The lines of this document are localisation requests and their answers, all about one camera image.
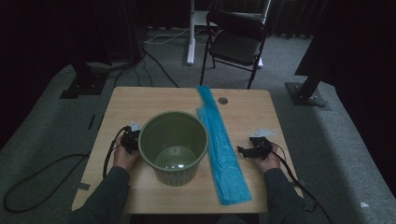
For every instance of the person's left hand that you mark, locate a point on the person's left hand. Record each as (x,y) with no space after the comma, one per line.
(123,158)

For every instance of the black tape strip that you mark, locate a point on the black tape strip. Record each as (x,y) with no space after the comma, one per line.
(91,122)

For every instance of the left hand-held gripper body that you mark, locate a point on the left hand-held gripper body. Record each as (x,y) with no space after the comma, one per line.
(130,141)

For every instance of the grey tape piece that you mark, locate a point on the grey tape piece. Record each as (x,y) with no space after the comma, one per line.
(83,186)

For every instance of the grey table grommet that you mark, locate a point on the grey table grommet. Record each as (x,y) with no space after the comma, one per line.
(223,100)

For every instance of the green plastic bin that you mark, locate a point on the green plastic bin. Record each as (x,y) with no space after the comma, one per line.
(172,137)

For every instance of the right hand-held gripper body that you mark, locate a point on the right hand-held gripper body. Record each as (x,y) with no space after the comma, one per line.
(263,149)

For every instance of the black folding chair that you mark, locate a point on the black folding chair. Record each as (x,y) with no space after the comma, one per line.
(236,46)

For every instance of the person's right hand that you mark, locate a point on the person's right hand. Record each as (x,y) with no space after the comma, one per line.
(269,163)

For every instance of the dark pleated curtain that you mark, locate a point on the dark pleated curtain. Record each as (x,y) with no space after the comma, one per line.
(295,18)

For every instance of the black metal stand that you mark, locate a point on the black metal stand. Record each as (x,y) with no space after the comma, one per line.
(85,85)
(306,93)

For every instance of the blue plastic bag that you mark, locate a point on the blue plastic bag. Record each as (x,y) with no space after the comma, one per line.
(222,155)

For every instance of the white paper scrap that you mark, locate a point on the white paper scrap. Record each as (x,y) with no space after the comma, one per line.
(364,204)

